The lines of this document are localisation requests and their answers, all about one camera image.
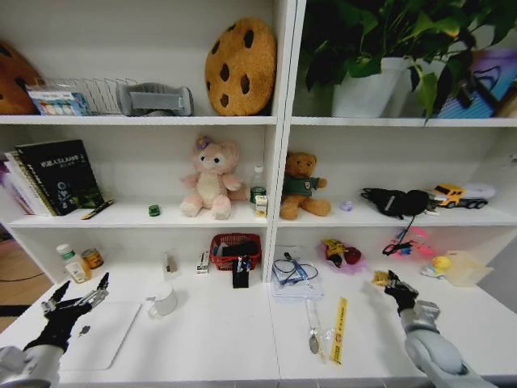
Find yellow white toy truck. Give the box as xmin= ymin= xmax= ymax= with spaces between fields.
xmin=428 ymin=182 xmax=497 ymax=210

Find yellow chopsticks packet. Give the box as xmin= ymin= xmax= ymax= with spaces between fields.
xmin=328 ymin=296 xmax=349 ymax=367

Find clear plastic document case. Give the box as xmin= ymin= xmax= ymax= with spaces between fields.
xmin=271 ymin=246 xmax=326 ymax=305

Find black pen holder with pens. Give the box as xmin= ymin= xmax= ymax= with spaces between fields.
xmin=231 ymin=255 xmax=252 ymax=289

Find spiral notebooks stack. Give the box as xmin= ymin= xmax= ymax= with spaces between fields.
xmin=0 ymin=150 xmax=56 ymax=217

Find brown cookie plush cushion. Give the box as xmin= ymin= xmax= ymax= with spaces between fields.
xmin=0 ymin=40 xmax=43 ymax=116

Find pink toy glasses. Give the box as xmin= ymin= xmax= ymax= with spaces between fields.
xmin=381 ymin=226 xmax=432 ymax=260

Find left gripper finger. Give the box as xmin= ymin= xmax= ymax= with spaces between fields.
xmin=78 ymin=271 xmax=111 ymax=313
xmin=40 ymin=280 xmax=73 ymax=314

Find yellow duck toy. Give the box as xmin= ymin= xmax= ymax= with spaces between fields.
xmin=420 ymin=255 xmax=452 ymax=281

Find blue cable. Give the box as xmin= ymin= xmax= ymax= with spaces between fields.
xmin=271 ymin=258 xmax=319 ymax=289

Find colourful sticky notes box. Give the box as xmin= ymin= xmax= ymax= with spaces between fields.
xmin=25 ymin=84 xmax=90 ymax=117

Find pink plush bunny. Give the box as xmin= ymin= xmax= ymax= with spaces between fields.
xmin=179 ymin=134 xmax=248 ymax=221

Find black item in basket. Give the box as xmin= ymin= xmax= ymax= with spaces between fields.
xmin=221 ymin=240 xmax=260 ymax=259

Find white shelf unit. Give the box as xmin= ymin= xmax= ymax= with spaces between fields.
xmin=0 ymin=0 xmax=517 ymax=284

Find brown teddy bear green shirt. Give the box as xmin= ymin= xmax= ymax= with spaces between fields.
xmin=279 ymin=150 xmax=333 ymax=221

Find small orange tin can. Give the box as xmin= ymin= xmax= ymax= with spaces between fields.
xmin=81 ymin=247 xmax=105 ymax=269

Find white ceramic mug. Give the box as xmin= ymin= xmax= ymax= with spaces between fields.
xmin=145 ymin=280 xmax=179 ymax=318

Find translucent plastic container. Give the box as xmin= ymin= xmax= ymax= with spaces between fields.
xmin=443 ymin=250 xmax=495 ymax=288

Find white tablet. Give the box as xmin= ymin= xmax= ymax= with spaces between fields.
xmin=59 ymin=300 xmax=143 ymax=371

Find black round pouch with cord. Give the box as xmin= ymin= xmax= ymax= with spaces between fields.
xmin=402 ymin=188 xmax=432 ymax=246

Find purple blue gift bag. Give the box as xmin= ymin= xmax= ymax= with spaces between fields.
xmin=435 ymin=47 xmax=517 ymax=120

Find silver wire file rack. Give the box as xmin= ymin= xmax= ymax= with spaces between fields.
xmin=39 ymin=76 xmax=137 ymax=116

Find wrapped metal spoon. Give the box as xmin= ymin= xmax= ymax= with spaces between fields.
xmin=305 ymin=300 xmax=325 ymax=356

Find clear water bottle green label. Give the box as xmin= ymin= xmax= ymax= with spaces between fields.
xmin=248 ymin=164 xmax=267 ymax=205

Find black hardcover book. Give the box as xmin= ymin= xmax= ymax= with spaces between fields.
xmin=15 ymin=139 xmax=105 ymax=217

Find round cookie plush cushion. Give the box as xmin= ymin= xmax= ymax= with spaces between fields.
xmin=204 ymin=17 xmax=279 ymax=117

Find red plastic basket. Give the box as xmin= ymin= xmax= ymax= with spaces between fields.
xmin=209 ymin=232 xmax=263 ymax=272

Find black yellow pen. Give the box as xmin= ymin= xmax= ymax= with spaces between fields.
xmin=79 ymin=198 xmax=116 ymax=221

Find juice bottle white cap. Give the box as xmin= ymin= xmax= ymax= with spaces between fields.
xmin=55 ymin=242 xmax=94 ymax=285

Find white plant pot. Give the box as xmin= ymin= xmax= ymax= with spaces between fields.
xmin=331 ymin=57 xmax=410 ymax=120

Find green leafy plant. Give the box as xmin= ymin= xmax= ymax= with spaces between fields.
xmin=301 ymin=0 xmax=517 ymax=124

